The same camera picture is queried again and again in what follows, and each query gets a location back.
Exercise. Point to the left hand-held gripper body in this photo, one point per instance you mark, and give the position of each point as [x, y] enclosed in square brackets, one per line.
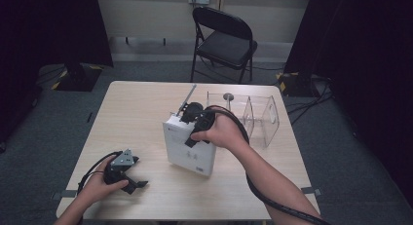
[122, 159]

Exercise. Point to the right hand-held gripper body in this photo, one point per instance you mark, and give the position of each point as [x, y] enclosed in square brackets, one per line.
[201, 116]

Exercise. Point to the white book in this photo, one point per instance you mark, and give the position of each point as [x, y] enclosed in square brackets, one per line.
[190, 153]

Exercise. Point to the clear acrylic book rack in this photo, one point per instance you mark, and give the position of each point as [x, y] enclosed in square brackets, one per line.
[271, 127]

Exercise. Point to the person's right hand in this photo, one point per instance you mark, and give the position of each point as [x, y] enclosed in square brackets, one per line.
[225, 131]

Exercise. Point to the person's left hand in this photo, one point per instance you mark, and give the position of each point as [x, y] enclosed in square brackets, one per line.
[97, 189]

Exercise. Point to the grey round disc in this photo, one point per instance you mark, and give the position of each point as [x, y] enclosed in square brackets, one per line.
[228, 96]

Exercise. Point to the grey tape strip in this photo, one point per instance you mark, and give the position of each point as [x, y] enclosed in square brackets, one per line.
[310, 190]
[63, 194]

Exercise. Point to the black folding chair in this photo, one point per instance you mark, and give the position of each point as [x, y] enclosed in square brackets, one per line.
[227, 46]

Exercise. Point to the black stand base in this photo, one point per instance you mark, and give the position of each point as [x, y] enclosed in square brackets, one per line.
[79, 79]
[297, 85]

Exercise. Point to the black curtain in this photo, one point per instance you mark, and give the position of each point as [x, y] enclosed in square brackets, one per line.
[39, 30]
[367, 56]

